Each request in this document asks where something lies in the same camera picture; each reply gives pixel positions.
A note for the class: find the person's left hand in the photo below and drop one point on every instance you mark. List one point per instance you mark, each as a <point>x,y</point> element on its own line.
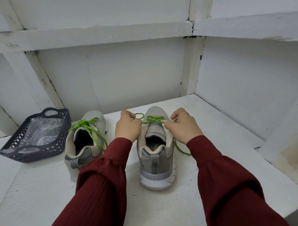
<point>128,128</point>

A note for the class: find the person's right hand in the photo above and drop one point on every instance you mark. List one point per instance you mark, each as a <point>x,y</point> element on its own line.
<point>184,128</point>

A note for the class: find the green shoelace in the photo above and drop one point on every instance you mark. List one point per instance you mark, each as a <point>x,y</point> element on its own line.
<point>88,125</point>
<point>153,119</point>

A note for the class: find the grey mesh shoe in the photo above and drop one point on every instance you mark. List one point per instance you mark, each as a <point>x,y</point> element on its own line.
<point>81,151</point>
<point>156,167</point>

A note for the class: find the person's left forearm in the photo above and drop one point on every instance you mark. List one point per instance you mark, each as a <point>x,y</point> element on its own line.
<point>95,186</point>

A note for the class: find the person's right forearm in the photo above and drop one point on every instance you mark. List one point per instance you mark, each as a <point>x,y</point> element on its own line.
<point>233,186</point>

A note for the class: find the clear plastic bag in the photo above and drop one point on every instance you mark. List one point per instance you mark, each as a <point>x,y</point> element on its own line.
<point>42,131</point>

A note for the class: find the dark plastic lattice basket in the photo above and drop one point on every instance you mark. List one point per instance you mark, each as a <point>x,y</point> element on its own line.
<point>9,153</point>

